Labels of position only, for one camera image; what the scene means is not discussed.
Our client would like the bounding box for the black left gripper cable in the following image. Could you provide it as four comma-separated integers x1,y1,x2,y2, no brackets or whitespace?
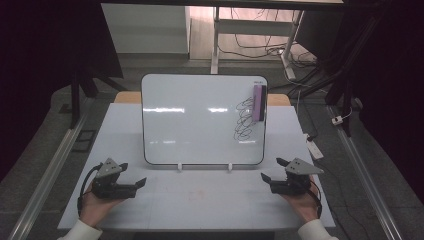
77,162,104,218

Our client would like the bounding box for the person's left white sleeve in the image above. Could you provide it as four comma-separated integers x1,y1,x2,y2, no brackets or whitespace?
56,218,104,240

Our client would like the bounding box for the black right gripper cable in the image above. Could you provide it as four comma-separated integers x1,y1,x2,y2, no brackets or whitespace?
308,181,324,219

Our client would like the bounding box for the aluminium rail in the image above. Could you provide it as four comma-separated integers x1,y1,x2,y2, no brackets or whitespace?
326,105,403,240
7,96,98,240

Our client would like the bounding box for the person's left hand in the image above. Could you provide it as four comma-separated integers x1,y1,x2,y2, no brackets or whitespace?
79,181,129,228

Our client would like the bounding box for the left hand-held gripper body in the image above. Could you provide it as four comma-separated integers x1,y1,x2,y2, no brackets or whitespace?
90,157,138,200

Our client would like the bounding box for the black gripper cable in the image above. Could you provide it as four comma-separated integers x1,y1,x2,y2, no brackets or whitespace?
77,162,104,218
308,181,324,219

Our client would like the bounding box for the wooden table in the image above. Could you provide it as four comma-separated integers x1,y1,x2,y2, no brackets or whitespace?
114,91,292,107

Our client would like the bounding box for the purple whiteboard eraser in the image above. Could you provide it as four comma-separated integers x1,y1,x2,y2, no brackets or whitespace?
251,84,268,123

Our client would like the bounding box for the white desk frame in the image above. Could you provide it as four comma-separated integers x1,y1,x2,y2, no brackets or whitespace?
210,6,305,81

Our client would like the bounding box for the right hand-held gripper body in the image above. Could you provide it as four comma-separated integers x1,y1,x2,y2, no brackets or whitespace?
269,157,325,196

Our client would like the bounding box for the tangle of black cables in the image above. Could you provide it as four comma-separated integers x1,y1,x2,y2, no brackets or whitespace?
218,8,318,69

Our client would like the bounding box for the white power strip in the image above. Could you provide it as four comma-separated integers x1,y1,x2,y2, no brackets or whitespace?
303,133,325,161

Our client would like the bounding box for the person's right hand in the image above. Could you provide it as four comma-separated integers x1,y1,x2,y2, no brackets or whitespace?
279,175,323,224

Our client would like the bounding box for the black metal stand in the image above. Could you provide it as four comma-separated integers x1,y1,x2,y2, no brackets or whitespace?
59,64,130,130
289,13,396,138

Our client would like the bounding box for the white whiteboard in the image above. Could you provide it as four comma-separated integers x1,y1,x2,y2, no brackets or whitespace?
140,73,269,167

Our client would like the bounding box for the white cabinet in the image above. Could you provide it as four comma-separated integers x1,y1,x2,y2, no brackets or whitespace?
101,3,192,55

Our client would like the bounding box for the black floor frame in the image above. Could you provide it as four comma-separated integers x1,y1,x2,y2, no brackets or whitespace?
71,129,98,154

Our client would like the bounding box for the dark curtain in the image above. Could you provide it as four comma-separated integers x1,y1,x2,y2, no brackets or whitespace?
0,0,125,183
341,0,424,203

